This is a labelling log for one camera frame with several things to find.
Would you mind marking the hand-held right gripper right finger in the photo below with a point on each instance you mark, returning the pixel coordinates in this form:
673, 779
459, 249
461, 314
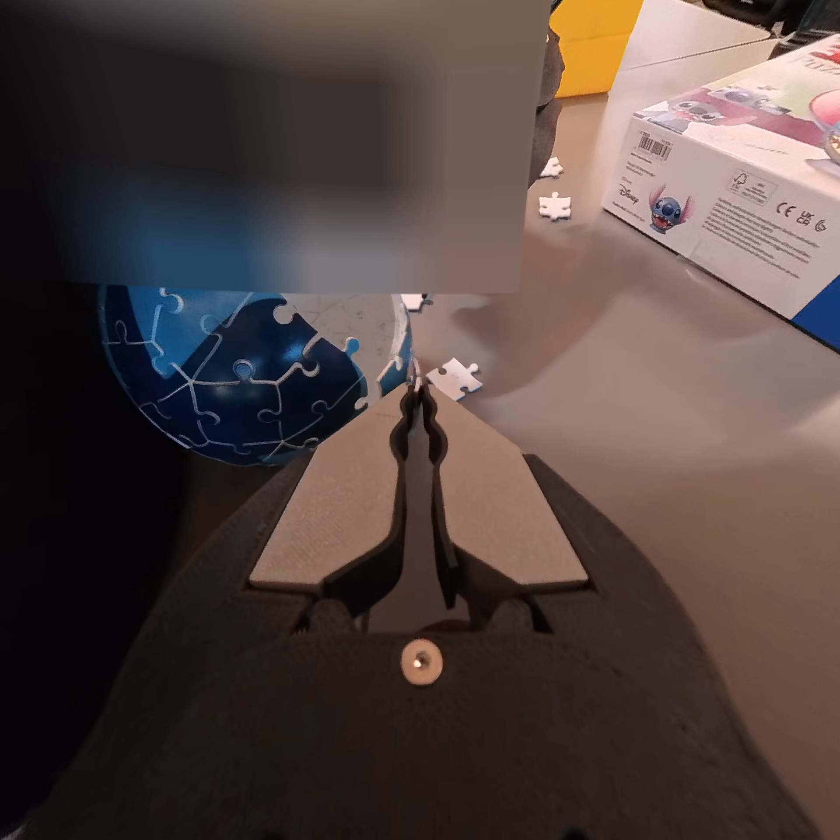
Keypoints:
505, 518

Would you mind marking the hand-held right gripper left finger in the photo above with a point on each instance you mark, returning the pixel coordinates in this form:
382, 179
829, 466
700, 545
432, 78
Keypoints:
334, 512

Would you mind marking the white double puzzle piece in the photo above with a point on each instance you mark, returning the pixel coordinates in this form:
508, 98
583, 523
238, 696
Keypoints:
415, 377

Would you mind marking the blue puzzle ball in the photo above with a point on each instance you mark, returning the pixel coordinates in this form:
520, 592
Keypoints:
262, 367

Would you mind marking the white and blue puzzle box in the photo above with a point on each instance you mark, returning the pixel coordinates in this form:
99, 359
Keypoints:
722, 197

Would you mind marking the yellow plastic bin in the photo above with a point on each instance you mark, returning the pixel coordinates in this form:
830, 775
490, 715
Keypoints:
590, 52

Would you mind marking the person's black clothing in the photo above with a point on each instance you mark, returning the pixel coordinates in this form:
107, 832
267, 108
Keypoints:
52, 525

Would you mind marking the round metal clip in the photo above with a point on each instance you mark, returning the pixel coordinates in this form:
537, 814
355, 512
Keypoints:
835, 143

